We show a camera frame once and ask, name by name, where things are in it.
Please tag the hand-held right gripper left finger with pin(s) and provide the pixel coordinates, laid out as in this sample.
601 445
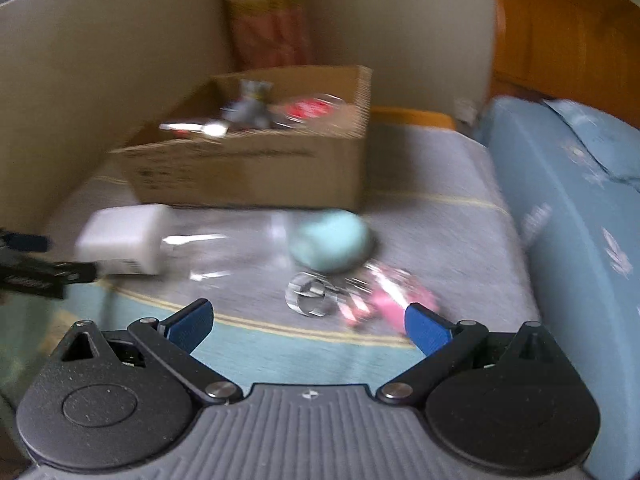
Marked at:
190 325

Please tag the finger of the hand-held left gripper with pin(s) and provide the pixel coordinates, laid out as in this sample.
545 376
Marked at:
45 275
27 244

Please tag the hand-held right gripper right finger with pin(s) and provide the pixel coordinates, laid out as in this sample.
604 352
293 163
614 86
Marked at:
425 327

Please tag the small pink glass bottle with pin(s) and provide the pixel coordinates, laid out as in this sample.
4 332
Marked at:
395 295

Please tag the white plastic box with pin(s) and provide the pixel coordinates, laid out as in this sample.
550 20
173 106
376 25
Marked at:
125 240

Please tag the cardboard box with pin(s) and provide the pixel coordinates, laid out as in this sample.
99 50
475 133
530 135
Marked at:
250 175

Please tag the capsule bottle with silver cap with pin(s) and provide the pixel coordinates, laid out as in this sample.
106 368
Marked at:
200 129

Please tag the grey animal figurine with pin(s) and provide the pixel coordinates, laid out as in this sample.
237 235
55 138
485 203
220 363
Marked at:
247 105

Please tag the clear case with red label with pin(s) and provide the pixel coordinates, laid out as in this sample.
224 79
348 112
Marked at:
307 109

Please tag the small clear round container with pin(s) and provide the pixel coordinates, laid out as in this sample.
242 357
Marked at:
312 295

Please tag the mint green oval case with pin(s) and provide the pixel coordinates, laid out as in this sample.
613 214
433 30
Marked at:
330 242

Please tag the blue floral bed sheet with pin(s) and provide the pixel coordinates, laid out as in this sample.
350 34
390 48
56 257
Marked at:
575 285

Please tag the wooden nightstand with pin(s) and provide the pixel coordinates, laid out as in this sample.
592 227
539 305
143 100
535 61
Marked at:
415 117

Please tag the blue floral pillow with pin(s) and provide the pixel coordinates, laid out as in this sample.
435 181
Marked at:
600 140

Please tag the pink patterned curtain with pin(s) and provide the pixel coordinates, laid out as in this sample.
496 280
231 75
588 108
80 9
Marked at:
267 15

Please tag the wooden headboard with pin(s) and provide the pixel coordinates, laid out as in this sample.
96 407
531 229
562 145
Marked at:
560 25

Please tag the white wall charger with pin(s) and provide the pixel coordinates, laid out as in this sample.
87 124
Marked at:
465 112

